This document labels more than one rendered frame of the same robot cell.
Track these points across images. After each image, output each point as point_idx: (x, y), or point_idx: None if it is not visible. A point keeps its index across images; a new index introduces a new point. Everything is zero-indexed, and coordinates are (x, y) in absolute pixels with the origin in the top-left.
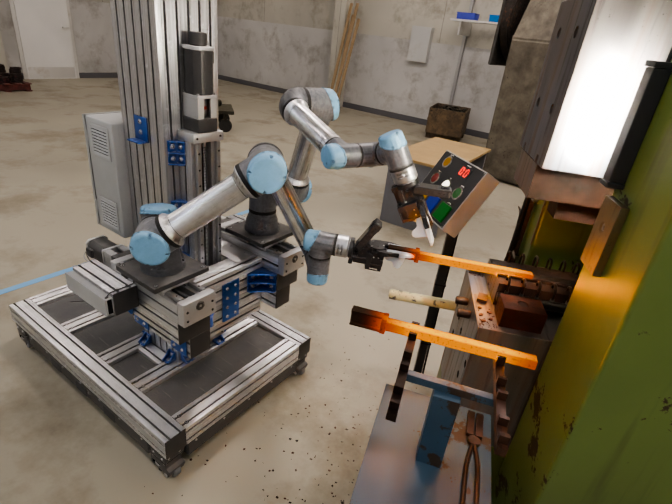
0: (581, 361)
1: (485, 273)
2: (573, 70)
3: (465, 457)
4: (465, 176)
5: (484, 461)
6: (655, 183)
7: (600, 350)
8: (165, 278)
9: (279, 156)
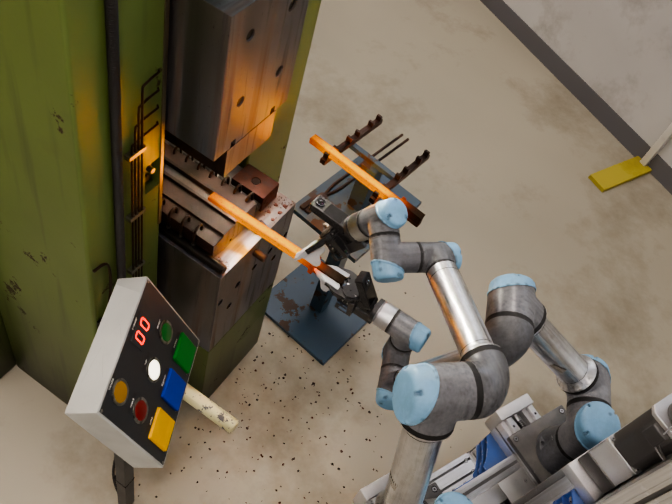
0: (283, 121)
1: (213, 256)
2: (303, 23)
3: (337, 191)
4: (148, 323)
5: (324, 186)
6: None
7: (295, 97)
8: (554, 423)
9: (506, 282)
